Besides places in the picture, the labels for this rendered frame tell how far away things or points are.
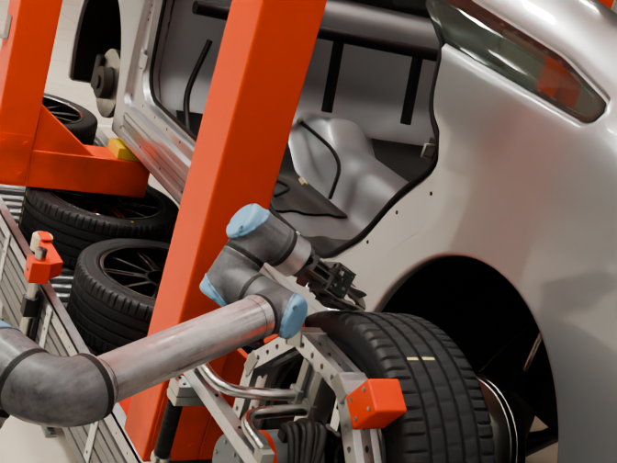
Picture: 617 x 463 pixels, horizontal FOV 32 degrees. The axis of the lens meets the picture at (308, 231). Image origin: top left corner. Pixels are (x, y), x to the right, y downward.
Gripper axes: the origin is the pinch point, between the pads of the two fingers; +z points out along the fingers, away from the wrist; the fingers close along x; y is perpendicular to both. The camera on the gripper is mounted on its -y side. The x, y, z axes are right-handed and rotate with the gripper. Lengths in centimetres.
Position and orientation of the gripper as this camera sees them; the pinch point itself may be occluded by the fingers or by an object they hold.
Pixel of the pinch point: (358, 306)
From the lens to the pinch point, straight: 241.6
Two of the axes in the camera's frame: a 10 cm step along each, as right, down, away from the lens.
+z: 7.2, 5.4, 4.4
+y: 5.1, 0.1, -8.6
